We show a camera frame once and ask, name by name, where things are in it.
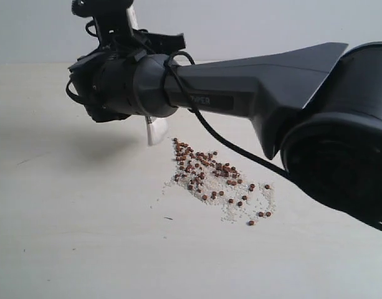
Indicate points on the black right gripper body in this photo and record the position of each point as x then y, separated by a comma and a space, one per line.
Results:
117, 34

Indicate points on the white wide paint brush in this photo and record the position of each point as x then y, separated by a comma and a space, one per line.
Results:
157, 128

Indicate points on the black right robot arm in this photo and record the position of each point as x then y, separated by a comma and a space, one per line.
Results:
317, 111

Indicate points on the scattered rice and brown pellets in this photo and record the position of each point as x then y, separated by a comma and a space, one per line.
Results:
212, 182

